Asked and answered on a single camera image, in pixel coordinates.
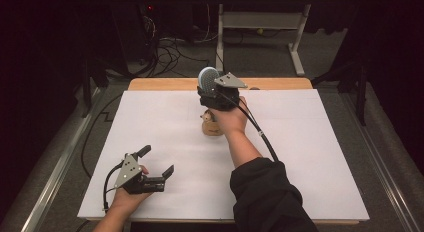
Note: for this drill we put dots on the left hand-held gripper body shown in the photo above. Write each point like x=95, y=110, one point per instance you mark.
x=128, y=170

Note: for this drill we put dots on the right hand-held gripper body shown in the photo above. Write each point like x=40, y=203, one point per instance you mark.
x=223, y=97

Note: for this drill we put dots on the light blue hairbrush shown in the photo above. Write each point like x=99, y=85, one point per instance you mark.
x=207, y=77

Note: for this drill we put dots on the wooden cup with animal figure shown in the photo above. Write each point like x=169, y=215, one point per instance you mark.
x=210, y=127

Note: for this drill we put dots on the person's right hand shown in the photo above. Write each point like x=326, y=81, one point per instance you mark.
x=231, y=120

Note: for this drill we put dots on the person's left hand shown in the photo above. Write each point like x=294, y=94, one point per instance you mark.
x=128, y=200

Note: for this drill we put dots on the white board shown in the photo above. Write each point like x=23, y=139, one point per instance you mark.
x=173, y=125

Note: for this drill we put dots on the wooden table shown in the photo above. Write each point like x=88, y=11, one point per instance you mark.
x=160, y=84

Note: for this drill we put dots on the black stand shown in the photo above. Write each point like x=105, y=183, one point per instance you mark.
x=360, y=92
x=87, y=88

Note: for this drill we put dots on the black computer tower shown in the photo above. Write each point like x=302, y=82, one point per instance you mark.
x=133, y=32

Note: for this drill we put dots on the metal floor rail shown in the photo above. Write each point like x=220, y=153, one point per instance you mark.
x=383, y=165
x=56, y=168

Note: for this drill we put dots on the white metal desk frame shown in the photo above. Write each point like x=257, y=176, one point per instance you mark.
x=261, y=20

